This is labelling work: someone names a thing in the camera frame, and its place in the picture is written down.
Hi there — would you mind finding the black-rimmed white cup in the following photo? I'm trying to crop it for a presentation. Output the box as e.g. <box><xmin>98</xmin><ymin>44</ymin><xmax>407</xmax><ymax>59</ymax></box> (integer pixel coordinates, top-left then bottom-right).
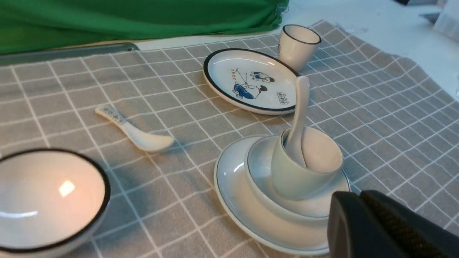
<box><xmin>278</xmin><ymin>24</ymin><xmax>322</xmax><ymax>72</ymax></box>

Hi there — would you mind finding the illustrated black-rimmed plate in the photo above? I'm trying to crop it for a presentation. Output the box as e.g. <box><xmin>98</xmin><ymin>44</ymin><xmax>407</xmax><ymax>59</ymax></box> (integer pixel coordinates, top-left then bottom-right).
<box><xmin>203</xmin><ymin>48</ymin><xmax>300</xmax><ymax>116</ymax></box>

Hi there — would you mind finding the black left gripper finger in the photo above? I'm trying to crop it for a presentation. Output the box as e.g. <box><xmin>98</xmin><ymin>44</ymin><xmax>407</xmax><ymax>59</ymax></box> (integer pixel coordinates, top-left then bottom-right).
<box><xmin>327</xmin><ymin>190</ymin><xmax>459</xmax><ymax>258</ymax></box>

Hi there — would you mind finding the plain white cup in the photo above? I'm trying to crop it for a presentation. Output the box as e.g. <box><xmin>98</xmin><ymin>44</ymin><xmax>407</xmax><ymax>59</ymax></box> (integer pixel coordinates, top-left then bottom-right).
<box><xmin>271</xmin><ymin>127</ymin><xmax>350</xmax><ymax>201</ymax></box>

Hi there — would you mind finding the shallow thin-rimmed white bowl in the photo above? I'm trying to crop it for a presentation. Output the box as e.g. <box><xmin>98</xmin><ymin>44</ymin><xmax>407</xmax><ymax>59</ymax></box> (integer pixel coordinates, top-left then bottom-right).
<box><xmin>244</xmin><ymin>136</ymin><xmax>351</xmax><ymax>224</ymax></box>

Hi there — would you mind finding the black-rimmed white bowl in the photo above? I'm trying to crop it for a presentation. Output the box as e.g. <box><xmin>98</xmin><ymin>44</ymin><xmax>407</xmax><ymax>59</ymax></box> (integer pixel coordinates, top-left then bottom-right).
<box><xmin>0</xmin><ymin>148</ymin><xmax>111</xmax><ymax>258</ymax></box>

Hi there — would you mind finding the grey metal tray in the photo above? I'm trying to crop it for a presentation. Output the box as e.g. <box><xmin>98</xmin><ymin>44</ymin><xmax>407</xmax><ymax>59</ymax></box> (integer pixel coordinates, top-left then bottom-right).
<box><xmin>0</xmin><ymin>43</ymin><xmax>139</xmax><ymax>66</ymax></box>

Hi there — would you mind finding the plain white ceramic spoon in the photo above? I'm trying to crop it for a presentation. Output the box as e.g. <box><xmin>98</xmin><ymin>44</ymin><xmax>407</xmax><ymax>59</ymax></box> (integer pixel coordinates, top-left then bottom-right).
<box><xmin>284</xmin><ymin>76</ymin><xmax>310</xmax><ymax>168</ymax></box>

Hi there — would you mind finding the large plain white plate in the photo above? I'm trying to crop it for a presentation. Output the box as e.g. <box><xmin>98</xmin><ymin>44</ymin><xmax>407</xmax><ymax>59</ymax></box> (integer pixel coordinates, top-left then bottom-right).
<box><xmin>214</xmin><ymin>135</ymin><xmax>329</xmax><ymax>256</ymax></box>

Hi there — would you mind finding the patterned-handle white spoon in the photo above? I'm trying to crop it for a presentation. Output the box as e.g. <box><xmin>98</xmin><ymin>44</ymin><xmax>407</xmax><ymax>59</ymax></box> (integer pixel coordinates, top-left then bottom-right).
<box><xmin>95</xmin><ymin>106</ymin><xmax>174</xmax><ymax>153</ymax></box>

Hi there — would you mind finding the green backdrop cloth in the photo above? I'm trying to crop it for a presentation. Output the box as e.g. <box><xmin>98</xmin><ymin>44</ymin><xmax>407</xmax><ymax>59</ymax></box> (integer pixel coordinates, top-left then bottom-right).
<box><xmin>0</xmin><ymin>0</ymin><xmax>289</xmax><ymax>54</ymax></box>

